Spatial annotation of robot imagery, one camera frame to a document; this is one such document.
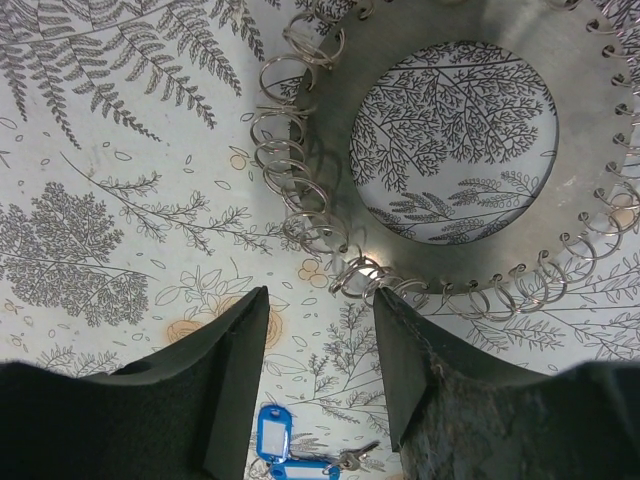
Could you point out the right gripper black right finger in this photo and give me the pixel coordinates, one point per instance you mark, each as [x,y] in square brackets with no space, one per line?
[457,412]

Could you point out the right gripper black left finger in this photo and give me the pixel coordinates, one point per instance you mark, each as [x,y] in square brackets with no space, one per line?
[184,412]

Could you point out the blue key tag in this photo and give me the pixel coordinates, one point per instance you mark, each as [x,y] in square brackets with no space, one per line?
[303,470]
[274,431]

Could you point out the small silver key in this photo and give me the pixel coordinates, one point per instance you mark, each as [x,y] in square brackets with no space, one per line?
[351,459]

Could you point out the metal ring disc with keyrings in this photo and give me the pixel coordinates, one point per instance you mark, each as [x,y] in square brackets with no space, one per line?
[480,154]

